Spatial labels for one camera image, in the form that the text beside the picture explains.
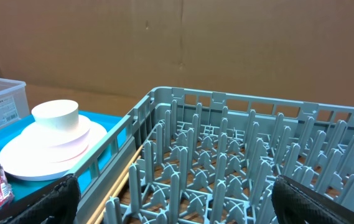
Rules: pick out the large white plate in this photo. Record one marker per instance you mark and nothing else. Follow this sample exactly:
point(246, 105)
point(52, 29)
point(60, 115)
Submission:
point(27, 160)

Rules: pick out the small pink plate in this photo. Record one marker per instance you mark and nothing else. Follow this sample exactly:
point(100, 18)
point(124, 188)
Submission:
point(57, 145)

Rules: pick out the grey dish rack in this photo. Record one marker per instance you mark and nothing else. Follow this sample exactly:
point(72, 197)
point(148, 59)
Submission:
point(211, 157)

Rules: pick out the white cup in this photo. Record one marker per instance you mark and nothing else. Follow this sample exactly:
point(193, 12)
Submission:
point(57, 114)

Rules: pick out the teal plastic tray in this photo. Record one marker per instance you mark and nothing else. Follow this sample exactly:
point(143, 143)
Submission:
point(22, 188)

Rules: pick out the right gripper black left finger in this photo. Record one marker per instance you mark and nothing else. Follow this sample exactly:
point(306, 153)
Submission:
point(57, 202)

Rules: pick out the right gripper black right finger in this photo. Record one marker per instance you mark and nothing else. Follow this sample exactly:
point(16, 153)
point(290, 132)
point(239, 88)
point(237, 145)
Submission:
point(294, 203)

